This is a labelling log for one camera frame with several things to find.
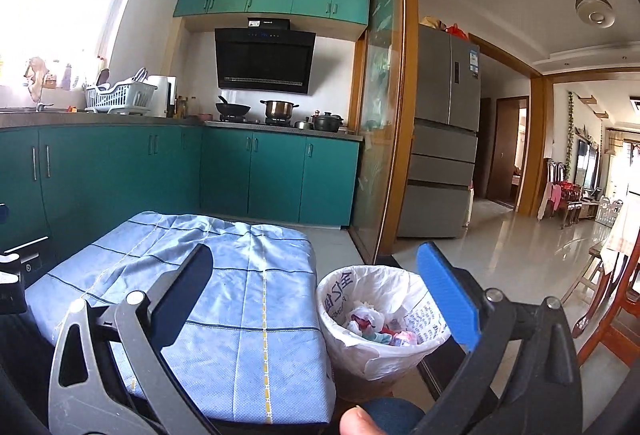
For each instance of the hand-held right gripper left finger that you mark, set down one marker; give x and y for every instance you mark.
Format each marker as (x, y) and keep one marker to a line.
(186, 300)

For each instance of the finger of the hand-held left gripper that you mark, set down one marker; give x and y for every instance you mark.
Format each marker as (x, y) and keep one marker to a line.
(2, 212)

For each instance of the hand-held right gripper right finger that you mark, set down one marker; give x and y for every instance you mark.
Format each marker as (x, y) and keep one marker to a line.
(450, 297)

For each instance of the light blue wrapper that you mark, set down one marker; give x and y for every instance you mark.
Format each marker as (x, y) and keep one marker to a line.
(382, 338)

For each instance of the white plastic bag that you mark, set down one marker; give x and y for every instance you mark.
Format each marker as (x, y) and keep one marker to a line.
(362, 317)

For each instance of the bin with white liner bag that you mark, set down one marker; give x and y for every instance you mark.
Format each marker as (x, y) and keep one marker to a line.
(350, 360)

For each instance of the person's right hand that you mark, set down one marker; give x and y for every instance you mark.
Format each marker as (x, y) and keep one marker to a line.
(361, 422)

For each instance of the blue checked tablecloth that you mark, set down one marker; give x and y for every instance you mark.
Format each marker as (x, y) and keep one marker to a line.
(225, 315)

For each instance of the dark blue cloth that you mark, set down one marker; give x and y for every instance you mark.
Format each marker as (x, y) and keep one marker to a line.
(400, 415)

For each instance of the hanging beige rag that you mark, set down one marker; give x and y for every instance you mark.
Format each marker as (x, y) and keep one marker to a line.
(36, 77)

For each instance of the row of sill bottles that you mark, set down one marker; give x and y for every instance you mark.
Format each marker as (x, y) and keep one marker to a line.
(65, 77)

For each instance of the brown wooden door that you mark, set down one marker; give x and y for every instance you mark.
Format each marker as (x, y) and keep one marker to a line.
(502, 155)

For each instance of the chairs draped with clothes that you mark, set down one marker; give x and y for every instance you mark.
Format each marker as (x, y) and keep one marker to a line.
(562, 195)

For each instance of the green lower kitchen cabinets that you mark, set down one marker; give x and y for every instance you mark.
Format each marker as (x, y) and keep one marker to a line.
(275, 175)

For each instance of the grey refrigerator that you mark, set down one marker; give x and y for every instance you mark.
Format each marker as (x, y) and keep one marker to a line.
(445, 140)

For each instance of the wooden dining chair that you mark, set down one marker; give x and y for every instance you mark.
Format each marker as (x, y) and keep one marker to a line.
(612, 315)

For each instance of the white plastic dish rack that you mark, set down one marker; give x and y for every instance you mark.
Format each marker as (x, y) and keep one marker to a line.
(120, 97)

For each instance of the dining table with cloth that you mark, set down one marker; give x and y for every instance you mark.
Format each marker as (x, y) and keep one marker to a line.
(622, 235)

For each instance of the row of seasoning bottles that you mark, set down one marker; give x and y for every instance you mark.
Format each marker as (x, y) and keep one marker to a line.
(186, 107)

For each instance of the wooden framed glass sliding door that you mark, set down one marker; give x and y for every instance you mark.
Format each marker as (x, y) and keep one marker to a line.
(385, 115)

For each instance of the white countertop appliance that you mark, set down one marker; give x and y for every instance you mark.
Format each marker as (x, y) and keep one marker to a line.
(160, 95)

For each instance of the black wok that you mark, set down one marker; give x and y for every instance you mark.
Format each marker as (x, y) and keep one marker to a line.
(232, 107)

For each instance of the hanging green vine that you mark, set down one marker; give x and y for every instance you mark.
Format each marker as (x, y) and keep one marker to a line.
(570, 135)

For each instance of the small steel pot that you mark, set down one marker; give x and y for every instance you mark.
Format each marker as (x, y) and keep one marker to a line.
(303, 125)

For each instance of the steel cooking pot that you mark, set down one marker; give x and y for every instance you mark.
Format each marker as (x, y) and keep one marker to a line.
(279, 110)

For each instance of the black lidded pot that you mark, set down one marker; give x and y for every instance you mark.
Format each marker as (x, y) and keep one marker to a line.
(327, 122)

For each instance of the black range hood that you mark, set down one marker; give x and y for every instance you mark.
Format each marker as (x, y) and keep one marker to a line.
(265, 60)

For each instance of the bags atop refrigerator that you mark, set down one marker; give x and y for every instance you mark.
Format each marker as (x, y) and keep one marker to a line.
(452, 30)

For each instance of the ceiling fan lamp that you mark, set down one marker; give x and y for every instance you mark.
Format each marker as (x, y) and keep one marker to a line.
(594, 10)

